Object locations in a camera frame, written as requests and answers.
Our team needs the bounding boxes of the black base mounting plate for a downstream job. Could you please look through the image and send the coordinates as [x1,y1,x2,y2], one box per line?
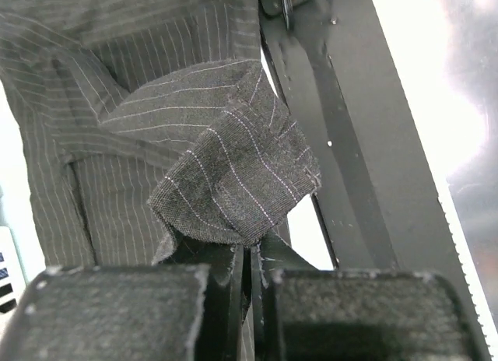
[256,0,483,338]

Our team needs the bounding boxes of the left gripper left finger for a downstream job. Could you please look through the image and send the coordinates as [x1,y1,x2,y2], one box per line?
[1,245,244,360]

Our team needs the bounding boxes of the white plastic laundry basket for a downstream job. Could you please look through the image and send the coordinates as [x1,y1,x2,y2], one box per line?
[0,226,26,315]

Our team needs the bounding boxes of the dark striped long sleeve shirt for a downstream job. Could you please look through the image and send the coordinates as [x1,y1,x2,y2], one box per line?
[0,0,323,361]

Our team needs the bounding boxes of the white slotted cable duct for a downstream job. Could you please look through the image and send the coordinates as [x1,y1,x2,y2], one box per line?
[438,195,496,349]

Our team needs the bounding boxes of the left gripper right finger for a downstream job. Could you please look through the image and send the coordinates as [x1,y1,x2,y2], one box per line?
[251,234,489,360]

